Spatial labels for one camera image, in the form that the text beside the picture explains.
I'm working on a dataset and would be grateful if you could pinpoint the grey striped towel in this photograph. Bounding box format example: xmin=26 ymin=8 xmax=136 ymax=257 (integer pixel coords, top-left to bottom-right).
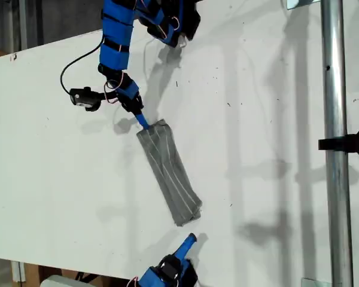
xmin=136 ymin=118 xmax=203 ymax=228

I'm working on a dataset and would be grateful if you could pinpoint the white foam block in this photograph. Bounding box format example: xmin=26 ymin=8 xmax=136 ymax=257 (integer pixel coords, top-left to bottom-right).
xmin=41 ymin=274 xmax=87 ymax=287

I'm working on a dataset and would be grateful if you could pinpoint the brown cardboard box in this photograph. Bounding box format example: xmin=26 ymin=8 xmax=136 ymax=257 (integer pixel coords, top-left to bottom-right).
xmin=10 ymin=261 xmax=78 ymax=283

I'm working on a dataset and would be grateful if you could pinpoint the black clamp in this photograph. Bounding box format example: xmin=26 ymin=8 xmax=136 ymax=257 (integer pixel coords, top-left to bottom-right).
xmin=318 ymin=127 xmax=359 ymax=158

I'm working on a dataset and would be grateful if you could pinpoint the black camera box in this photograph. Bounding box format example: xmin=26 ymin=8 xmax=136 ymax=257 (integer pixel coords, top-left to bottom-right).
xmin=69 ymin=86 xmax=106 ymax=113

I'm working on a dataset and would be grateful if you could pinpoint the black camera cable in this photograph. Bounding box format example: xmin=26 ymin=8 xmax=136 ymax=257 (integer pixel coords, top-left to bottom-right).
xmin=60 ymin=34 xmax=105 ymax=96

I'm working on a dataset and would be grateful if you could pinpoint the steel post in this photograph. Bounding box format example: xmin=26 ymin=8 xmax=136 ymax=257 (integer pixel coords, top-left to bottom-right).
xmin=320 ymin=0 xmax=354 ymax=287

